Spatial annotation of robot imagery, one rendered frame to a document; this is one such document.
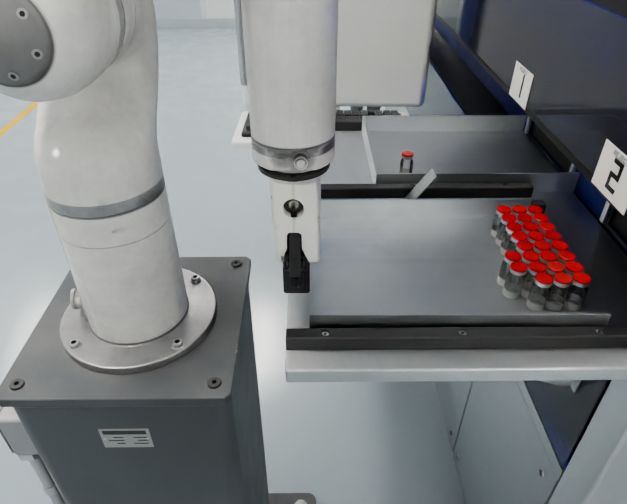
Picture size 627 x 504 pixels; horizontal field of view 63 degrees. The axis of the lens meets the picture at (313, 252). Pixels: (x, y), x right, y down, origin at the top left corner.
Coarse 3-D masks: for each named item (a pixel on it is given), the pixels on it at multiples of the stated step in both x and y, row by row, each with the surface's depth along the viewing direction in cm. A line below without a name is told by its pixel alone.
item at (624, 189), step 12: (612, 144) 63; (600, 156) 65; (612, 156) 63; (624, 156) 60; (600, 168) 65; (612, 168) 63; (624, 168) 60; (600, 180) 65; (612, 180) 63; (624, 180) 60; (624, 192) 60; (624, 204) 60
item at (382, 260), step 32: (352, 224) 79; (384, 224) 79; (416, 224) 79; (448, 224) 79; (480, 224) 79; (352, 256) 72; (384, 256) 72; (416, 256) 72; (448, 256) 72; (480, 256) 72; (320, 288) 67; (352, 288) 67; (384, 288) 67; (416, 288) 67; (448, 288) 67; (480, 288) 67; (320, 320) 58; (352, 320) 58; (384, 320) 58; (416, 320) 58; (448, 320) 58; (480, 320) 58; (512, 320) 58; (544, 320) 58; (576, 320) 58; (608, 320) 58
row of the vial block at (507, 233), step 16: (496, 224) 75; (512, 224) 71; (496, 240) 74; (512, 240) 69; (528, 256) 65; (528, 272) 64; (544, 272) 63; (528, 288) 64; (544, 288) 61; (528, 304) 63; (544, 304) 63
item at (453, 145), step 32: (384, 128) 108; (416, 128) 108; (448, 128) 108; (480, 128) 108; (512, 128) 108; (384, 160) 97; (416, 160) 97; (448, 160) 97; (480, 160) 97; (512, 160) 97; (544, 160) 97
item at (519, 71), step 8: (520, 64) 90; (520, 72) 90; (528, 72) 87; (512, 80) 93; (520, 80) 90; (528, 80) 87; (512, 88) 93; (528, 88) 87; (512, 96) 93; (520, 96) 90; (528, 96) 87; (520, 104) 90
